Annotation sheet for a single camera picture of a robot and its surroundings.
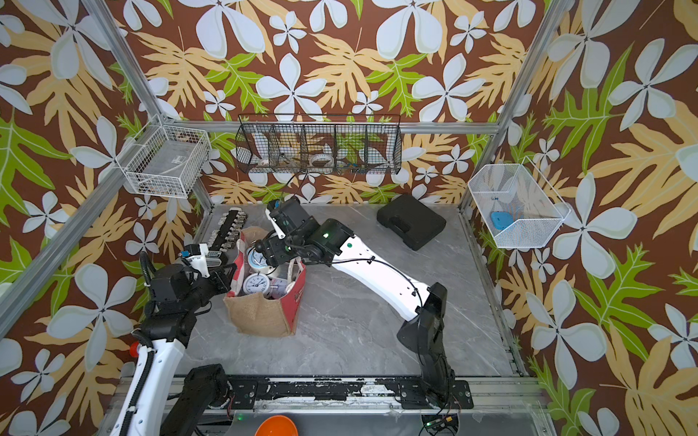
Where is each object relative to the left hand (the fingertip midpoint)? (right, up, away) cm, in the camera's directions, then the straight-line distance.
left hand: (236, 263), depth 76 cm
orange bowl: (+14, -39, -10) cm, 43 cm away
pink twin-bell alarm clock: (+9, -9, +10) cm, 17 cm away
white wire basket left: (-26, +31, +9) cm, 42 cm away
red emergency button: (-32, -26, +4) cm, 42 cm away
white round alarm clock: (+4, -7, +6) cm, 10 cm away
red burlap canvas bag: (+7, -13, -4) cm, 16 cm away
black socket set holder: (-17, +9, +34) cm, 39 cm away
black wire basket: (+22, +41, +20) cm, 50 cm away
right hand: (+12, +5, -5) cm, 14 cm away
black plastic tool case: (+60, +13, +32) cm, 69 cm away
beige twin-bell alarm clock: (+4, -1, +6) cm, 8 cm away
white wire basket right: (+86, +17, +8) cm, 88 cm away
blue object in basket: (+78, +13, +4) cm, 79 cm away
